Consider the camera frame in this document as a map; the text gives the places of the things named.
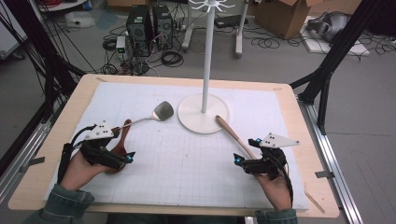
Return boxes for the black computer tower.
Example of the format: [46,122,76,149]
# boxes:
[152,4,174,50]
[125,4,154,59]

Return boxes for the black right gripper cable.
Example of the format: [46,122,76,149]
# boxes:
[274,155,295,209]

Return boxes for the small coiled black cable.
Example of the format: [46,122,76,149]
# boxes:
[102,37,118,52]

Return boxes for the black metal frame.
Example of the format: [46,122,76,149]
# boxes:
[0,0,87,124]
[289,0,387,135]

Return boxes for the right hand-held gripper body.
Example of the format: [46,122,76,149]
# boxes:
[242,133,300,181]

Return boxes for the person's left hand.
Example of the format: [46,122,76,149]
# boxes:
[60,151,110,191]

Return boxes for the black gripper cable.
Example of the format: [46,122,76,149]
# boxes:
[274,155,295,209]
[56,124,97,185]

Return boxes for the white utensil rack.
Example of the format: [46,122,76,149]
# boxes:
[177,0,236,135]

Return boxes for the white foam board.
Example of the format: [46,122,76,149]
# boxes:
[300,17,372,57]

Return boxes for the light wooden spoon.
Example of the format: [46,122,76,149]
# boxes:
[215,115,260,161]

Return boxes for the aluminium rail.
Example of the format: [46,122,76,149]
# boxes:
[0,119,54,203]
[297,96,364,224]

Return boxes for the clear plastic bag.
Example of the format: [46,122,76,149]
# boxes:
[64,11,96,29]

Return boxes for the black flat box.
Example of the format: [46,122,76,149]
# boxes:
[214,14,249,29]

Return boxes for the dark brown wooden spoon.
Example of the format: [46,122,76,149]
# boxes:
[105,119,133,175]

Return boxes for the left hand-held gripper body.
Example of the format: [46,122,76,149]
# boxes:
[78,120,126,171]

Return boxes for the white grid mat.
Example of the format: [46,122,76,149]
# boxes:
[43,81,309,211]

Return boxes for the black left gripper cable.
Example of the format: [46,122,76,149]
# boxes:
[56,124,97,185]

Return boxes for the white cabinet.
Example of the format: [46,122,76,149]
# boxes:
[0,0,28,60]

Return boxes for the thin wooden strip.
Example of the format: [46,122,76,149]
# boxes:
[304,189,326,215]

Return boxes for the white stand leg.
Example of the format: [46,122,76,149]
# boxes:
[181,0,196,52]
[234,0,250,59]

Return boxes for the grey bag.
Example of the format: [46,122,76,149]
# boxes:
[306,11,352,43]

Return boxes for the black floor cables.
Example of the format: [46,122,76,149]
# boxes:
[242,26,309,50]

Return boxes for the cardboard box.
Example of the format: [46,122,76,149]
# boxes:
[255,0,316,40]

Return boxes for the small white device box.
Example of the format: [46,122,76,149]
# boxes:
[115,35,127,54]

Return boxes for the person's right hand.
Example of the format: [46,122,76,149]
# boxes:
[253,173,294,213]

